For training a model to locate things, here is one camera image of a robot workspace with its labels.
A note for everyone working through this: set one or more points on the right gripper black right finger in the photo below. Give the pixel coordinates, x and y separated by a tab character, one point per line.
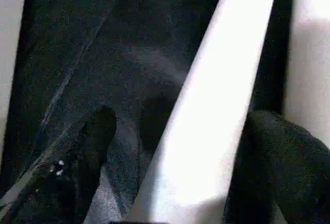
278	172

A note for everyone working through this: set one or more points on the white plastic table leg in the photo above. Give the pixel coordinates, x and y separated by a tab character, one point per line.
206	105
309	67

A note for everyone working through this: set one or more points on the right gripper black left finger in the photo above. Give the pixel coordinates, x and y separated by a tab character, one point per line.
64	188

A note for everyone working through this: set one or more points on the black mat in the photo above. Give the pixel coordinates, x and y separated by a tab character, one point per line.
103	41

